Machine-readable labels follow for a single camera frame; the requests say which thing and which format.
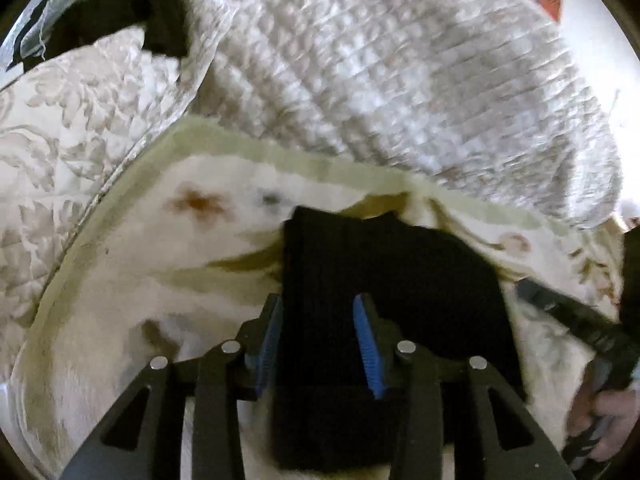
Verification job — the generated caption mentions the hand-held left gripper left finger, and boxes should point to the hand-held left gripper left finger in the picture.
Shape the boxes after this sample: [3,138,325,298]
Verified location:
[60,294,282,480]

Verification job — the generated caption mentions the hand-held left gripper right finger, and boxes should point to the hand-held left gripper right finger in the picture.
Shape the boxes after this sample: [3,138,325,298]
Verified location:
[352,294,576,480]

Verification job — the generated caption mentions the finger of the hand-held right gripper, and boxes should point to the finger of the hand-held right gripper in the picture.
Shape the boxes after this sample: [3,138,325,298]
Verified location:
[514,280,628,358]

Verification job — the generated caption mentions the black pants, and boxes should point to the black pants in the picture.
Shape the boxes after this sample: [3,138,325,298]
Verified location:
[270,206,526,476]

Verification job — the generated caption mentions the person's right hand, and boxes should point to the person's right hand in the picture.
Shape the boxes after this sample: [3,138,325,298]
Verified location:
[569,360,640,462]

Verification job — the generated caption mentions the dark cloth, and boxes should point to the dark cloth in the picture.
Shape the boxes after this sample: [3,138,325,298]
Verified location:
[619,229,640,346]

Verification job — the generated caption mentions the green-edged cream plush blanket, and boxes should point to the green-edged cream plush blanket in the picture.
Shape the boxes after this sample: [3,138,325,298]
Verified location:
[10,115,632,480]

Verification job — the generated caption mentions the cream floral bed sheet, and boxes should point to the cream floral bed sheet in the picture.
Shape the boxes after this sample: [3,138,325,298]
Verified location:
[0,27,201,366]

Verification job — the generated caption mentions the white quilted floral bedspread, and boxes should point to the white quilted floral bedspread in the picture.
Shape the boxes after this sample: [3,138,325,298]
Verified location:
[181,0,626,231]

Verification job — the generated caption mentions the black furniture frame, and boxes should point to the black furniture frame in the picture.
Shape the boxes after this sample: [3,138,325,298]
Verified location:
[47,0,190,59]

